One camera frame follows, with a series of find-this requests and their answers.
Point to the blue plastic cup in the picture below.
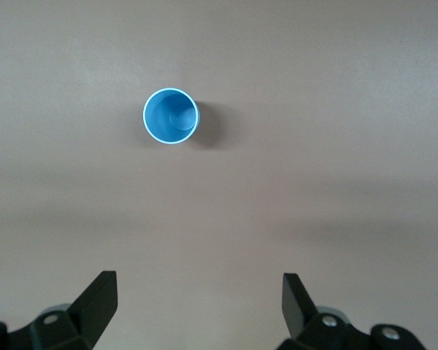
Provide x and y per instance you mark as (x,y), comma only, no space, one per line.
(164,120)

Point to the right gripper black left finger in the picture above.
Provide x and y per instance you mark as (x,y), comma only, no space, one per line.
(95,306)

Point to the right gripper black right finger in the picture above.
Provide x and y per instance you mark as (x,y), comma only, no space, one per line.
(295,306)

